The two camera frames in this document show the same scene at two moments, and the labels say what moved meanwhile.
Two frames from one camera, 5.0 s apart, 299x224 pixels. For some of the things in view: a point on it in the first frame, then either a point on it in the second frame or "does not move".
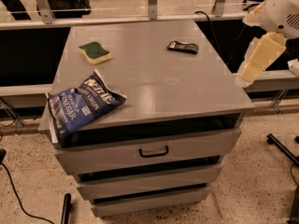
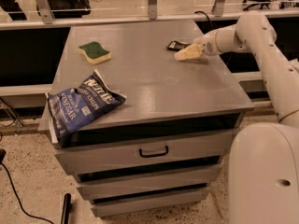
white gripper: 277,13 → 206,45
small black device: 189,48 does not move
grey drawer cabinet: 159,152 does not move
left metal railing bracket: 42,4 does not move
